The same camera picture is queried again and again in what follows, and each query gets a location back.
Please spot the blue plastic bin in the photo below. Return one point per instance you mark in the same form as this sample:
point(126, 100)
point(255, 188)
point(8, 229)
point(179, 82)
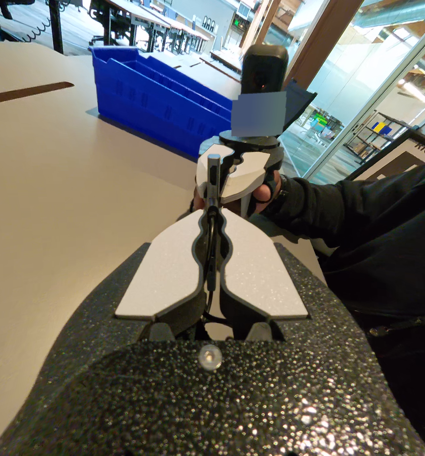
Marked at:
point(144, 92)

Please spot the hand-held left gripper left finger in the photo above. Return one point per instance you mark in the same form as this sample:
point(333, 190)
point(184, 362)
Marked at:
point(162, 278)

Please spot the person's black jacket torso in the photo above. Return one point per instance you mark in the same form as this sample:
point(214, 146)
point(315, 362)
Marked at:
point(394, 302)

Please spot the grey desk with chairs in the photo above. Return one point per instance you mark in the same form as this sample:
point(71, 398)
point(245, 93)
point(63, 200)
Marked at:
point(155, 17)

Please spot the black metal shelf rack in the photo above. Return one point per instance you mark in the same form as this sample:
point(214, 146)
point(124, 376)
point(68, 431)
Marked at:
point(379, 135)

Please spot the person's right hand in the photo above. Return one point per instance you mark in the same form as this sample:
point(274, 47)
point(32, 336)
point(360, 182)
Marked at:
point(265, 188)

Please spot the white black printed board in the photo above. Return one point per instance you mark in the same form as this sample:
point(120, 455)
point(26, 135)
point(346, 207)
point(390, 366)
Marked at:
point(394, 164)

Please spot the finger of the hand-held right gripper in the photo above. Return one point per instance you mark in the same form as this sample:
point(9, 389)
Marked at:
point(202, 171)
point(249, 171)

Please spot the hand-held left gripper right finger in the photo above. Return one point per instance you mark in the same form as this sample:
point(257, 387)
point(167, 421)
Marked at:
point(265, 281)

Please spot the grey usb hub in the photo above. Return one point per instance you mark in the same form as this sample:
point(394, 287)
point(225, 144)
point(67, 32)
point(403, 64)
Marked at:
point(214, 178)

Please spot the person's right forearm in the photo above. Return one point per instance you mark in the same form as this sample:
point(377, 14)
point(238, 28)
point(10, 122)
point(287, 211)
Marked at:
point(340, 203)

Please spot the wooden support column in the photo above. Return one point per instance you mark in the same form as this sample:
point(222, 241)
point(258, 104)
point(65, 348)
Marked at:
point(326, 42)

